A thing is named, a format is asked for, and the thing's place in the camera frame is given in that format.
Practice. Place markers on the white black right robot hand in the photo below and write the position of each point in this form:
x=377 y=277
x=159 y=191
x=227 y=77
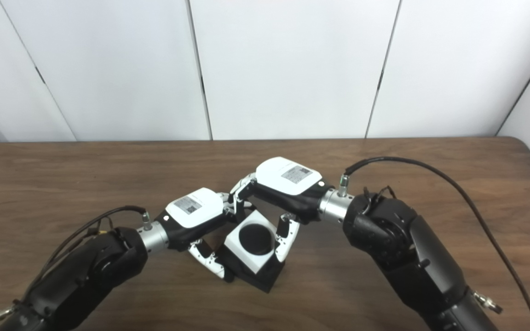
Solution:
x=288 y=177

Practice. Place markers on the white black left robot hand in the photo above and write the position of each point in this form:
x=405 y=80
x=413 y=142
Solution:
x=193 y=207

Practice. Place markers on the black peg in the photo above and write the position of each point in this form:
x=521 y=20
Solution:
x=255 y=240

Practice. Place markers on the white square piece with hole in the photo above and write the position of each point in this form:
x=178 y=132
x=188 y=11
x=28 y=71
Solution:
x=246 y=259

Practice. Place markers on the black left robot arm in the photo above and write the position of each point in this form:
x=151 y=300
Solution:
x=85 y=271

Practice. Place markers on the black wall panel clip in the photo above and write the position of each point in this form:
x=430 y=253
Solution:
x=379 y=82
x=39 y=75
x=202 y=85

